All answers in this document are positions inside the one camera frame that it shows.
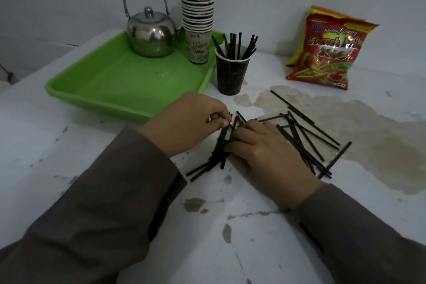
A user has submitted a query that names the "person's right hand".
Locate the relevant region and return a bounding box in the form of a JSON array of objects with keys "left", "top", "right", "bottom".
[{"left": 224, "top": 119, "right": 328, "bottom": 210}]

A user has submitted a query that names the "steel teapot with handle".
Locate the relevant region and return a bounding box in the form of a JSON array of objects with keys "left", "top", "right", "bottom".
[{"left": 122, "top": 0, "right": 184, "bottom": 58}]

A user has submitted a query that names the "tall stack of paper cups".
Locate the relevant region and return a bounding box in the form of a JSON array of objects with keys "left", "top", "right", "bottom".
[{"left": 178, "top": 0, "right": 216, "bottom": 65}]

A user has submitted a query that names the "green plastic tray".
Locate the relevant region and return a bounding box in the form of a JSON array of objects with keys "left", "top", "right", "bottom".
[{"left": 45, "top": 30, "right": 225, "bottom": 124}]

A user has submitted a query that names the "bunch of black stirrers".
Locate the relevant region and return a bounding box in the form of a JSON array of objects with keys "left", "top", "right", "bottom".
[{"left": 212, "top": 32, "right": 259, "bottom": 61}]

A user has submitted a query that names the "scattered pile of black sticks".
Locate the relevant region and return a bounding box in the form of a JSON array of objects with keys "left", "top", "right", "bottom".
[{"left": 257, "top": 90, "right": 353, "bottom": 180}]

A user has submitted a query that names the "person's left hand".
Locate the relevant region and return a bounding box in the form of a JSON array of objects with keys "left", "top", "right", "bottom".
[{"left": 138, "top": 91, "right": 233, "bottom": 158}]

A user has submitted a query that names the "person's right forearm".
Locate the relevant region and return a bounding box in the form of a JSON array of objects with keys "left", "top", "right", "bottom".
[{"left": 296, "top": 183, "right": 426, "bottom": 284}]

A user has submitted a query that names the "person's left forearm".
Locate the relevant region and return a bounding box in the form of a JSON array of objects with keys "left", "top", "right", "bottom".
[{"left": 0, "top": 126, "right": 187, "bottom": 284}]

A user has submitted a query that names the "red fries snack packet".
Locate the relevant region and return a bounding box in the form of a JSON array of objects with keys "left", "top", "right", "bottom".
[
  {"left": 286, "top": 14, "right": 380, "bottom": 91},
  {"left": 286, "top": 5, "right": 367, "bottom": 68}
]

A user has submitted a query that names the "dark cable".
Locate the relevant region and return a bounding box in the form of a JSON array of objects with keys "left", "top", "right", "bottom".
[{"left": 0, "top": 63, "right": 16, "bottom": 85}]

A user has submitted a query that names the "dark printed paper cup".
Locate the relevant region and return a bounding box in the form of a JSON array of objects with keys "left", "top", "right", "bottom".
[{"left": 215, "top": 45, "right": 251, "bottom": 96}]

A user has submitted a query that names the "bundle of black stir sticks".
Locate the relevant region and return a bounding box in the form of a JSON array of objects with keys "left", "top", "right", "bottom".
[{"left": 186, "top": 111, "right": 248, "bottom": 183}]

